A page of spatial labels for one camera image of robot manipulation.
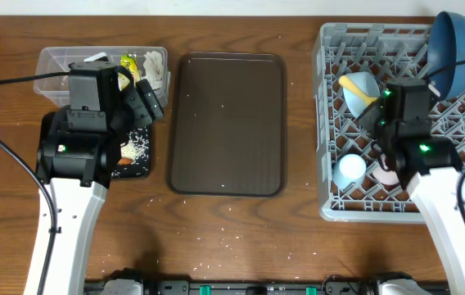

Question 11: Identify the orange carrot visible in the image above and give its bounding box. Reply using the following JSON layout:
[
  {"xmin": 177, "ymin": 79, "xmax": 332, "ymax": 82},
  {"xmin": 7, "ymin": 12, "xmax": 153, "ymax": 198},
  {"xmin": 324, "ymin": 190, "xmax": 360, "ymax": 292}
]
[{"xmin": 118, "ymin": 157, "xmax": 133, "ymax": 166}]

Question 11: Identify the pile of white rice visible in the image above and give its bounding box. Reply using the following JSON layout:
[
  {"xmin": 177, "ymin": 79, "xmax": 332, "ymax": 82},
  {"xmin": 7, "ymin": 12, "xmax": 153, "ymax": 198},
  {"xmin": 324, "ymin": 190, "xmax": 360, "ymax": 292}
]
[{"xmin": 111, "ymin": 127, "xmax": 151, "ymax": 178}]

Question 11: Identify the grey dishwasher rack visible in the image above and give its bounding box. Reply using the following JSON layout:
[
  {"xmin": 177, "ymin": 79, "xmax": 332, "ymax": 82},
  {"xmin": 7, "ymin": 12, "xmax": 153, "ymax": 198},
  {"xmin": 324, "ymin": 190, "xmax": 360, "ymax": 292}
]
[{"xmin": 312, "ymin": 23, "xmax": 465, "ymax": 224}]

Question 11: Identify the green yellow snack packet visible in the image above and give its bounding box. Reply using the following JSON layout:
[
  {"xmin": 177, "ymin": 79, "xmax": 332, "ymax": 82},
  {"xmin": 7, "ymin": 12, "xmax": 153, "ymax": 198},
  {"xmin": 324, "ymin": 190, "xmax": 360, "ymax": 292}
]
[{"xmin": 118, "ymin": 54, "xmax": 141, "ymax": 90}]

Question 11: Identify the dark blue plate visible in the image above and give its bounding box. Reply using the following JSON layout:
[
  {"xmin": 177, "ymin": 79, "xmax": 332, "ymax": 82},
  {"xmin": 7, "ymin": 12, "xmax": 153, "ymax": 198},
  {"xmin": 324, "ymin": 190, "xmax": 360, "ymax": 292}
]
[{"xmin": 427, "ymin": 11, "xmax": 465, "ymax": 101}]

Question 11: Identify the cream plastic spoon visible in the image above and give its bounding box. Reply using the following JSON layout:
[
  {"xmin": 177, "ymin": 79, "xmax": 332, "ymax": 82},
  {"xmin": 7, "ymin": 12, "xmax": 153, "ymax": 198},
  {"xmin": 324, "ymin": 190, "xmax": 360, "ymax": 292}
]
[{"xmin": 338, "ymin": 75, "xmax": 377, "ymax": 106}]

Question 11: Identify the clear plastic waste bin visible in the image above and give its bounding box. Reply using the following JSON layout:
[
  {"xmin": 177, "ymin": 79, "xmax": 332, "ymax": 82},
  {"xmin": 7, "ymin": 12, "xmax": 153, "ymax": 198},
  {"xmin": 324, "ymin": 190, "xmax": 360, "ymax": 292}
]
[{"xmin": 36, "ymin": 46, "xmax": 170, "ymax": 107}]

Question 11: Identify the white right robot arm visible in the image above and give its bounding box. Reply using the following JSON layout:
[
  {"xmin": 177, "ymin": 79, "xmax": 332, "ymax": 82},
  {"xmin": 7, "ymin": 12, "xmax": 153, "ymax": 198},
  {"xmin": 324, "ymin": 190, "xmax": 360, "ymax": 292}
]
[{"xmin": 358, "ymin": 78, "xmax": 465, "ymax": 294}]

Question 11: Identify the white paper wrapper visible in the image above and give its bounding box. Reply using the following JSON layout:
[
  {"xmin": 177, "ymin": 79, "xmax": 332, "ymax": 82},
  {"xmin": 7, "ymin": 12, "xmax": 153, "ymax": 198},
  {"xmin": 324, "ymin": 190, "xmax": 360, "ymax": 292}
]
[{"xmin": 142, "ymin": 52, "xmax": 165, "ymax": 90}]

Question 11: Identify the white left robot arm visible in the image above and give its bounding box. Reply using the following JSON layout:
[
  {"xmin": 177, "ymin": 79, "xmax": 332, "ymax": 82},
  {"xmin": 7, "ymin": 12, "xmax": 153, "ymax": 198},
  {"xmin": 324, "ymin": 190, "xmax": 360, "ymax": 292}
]
[{"xmin": 24, "ymin": 61, "xmax": 163, "ymax": 294}]

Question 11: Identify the black rail at table edge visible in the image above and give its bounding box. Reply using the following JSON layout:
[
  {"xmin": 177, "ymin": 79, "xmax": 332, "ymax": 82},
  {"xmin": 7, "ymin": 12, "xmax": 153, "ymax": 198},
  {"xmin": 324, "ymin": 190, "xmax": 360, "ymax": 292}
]
[{"xmin": 79, "ymin": 268, "xmax": 456, "ymax": 295}]

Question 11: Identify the light blue bowl with rice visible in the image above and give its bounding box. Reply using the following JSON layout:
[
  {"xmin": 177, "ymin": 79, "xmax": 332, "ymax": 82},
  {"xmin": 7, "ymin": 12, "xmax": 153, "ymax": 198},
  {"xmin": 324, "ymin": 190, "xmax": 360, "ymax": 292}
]
[{"xmin": 338, "ymin": 72, "xmax": 380, "ymax": 117}]

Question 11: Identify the dark brown serving tray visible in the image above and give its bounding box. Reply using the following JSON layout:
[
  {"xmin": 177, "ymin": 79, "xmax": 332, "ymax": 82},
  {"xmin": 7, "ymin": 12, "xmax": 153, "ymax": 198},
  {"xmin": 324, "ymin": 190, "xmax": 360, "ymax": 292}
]
[{"xmin": 167, "ymin": 52, "xmax": 287, "ymax": 197}]

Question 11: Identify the pink plastic cup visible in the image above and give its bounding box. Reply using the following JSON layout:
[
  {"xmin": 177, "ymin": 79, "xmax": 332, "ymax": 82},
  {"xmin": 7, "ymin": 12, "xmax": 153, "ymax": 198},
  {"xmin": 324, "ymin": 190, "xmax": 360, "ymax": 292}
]
[{"xmin": 372, "ymin": 165, "xmax": 400, "ymax": 185}]

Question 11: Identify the light blue plastic cup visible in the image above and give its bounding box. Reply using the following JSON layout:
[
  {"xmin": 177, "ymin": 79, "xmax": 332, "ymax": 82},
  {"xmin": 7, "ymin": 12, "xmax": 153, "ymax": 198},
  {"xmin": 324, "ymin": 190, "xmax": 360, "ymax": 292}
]
[{"xmin": 332, "ymin": 154, "xmax": 367, "ymax": 189}]

